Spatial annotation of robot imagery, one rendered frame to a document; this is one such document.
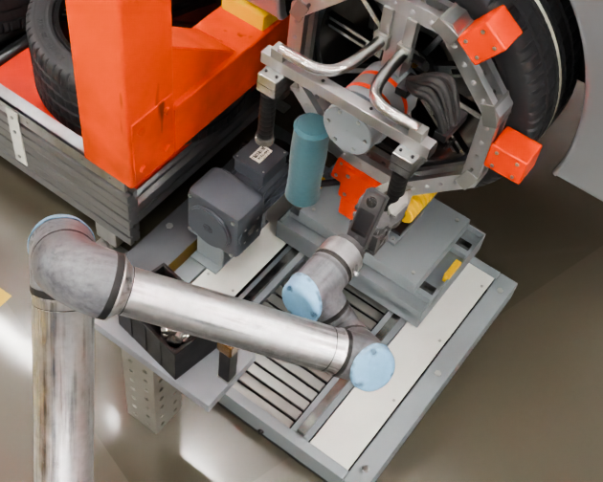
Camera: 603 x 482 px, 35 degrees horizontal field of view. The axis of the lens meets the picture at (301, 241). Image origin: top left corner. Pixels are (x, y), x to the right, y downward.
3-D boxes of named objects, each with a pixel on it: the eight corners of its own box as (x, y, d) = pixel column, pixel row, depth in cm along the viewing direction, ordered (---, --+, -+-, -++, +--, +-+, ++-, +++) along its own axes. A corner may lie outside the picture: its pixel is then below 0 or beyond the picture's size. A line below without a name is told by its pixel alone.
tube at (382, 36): (390, 49, 206) (398, 10, 198) (338, 97, 196) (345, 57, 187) (323, 11, 211) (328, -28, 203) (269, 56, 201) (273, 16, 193)
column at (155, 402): (181, 407, 258) (180, 324, 225) (156, 433, 253) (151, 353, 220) (153, 386, 261) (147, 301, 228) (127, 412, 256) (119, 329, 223)
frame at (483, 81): (472, 215, 233) (537, 44, 189) (457, 231, 229) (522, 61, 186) (292, 108, 249) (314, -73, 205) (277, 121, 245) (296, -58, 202)
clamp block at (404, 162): (431, 155, 199) (436, 138, 195) (408, 181, 194) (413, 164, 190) (411, 143, 201) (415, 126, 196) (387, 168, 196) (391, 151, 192)
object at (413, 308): (479, 251, 290) (486, 231, 282) (415, 330, 271) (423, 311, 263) (343, 168, 304) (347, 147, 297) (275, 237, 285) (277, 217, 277)
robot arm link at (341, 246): (317, 240, 189) (357, 266, 186) (330, 225, 192) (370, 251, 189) (312, 267, 196) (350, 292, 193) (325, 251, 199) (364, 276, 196)
